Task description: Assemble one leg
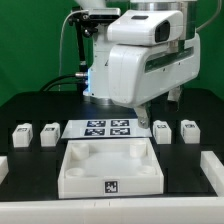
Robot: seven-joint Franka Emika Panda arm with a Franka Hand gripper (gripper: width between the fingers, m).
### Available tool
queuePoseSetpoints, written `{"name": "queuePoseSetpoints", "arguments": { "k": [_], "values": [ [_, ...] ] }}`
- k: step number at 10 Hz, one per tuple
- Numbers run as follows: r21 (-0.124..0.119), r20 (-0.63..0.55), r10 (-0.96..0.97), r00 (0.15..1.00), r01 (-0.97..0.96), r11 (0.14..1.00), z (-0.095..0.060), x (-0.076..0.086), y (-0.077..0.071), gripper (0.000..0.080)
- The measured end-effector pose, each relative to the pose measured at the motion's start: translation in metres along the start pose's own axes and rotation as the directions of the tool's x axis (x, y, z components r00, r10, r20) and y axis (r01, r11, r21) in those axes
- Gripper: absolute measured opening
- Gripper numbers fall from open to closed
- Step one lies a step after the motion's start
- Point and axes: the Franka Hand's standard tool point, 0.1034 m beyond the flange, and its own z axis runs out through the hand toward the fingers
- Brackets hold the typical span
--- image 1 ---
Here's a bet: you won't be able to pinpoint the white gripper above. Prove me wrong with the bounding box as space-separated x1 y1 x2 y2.
107 10 200 129

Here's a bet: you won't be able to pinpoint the white square table top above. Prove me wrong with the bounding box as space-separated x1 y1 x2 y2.
58 138 164 199

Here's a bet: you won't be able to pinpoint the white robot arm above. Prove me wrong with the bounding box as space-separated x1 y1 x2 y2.
75 0 200 128

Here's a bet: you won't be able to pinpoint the white sheet with AprilTags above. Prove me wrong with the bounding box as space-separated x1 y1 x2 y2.
62 118 152 139

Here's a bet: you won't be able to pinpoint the white right obstacle block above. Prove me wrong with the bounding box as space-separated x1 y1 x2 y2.
200 151 224 197

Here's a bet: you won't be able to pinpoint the white obstacle block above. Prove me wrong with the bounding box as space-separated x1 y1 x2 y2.
200 151 224 197
0 156 9 184

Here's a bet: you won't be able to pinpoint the white left obstacle block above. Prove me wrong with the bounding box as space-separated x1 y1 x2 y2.
0 156 9 184

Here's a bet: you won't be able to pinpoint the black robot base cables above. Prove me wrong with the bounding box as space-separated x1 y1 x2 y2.
39 73 90 92

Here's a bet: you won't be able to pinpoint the black camera stand pole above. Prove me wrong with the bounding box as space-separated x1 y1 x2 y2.
75 19 88 93

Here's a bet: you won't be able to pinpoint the white front obstacle wall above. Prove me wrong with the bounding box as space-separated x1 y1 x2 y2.
0 197 224 224

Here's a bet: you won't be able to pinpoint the black camera on stand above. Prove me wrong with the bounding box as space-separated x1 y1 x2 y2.
71 8 121 23

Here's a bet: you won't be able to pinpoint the white camera cable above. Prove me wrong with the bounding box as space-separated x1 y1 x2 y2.
58 9 88 92

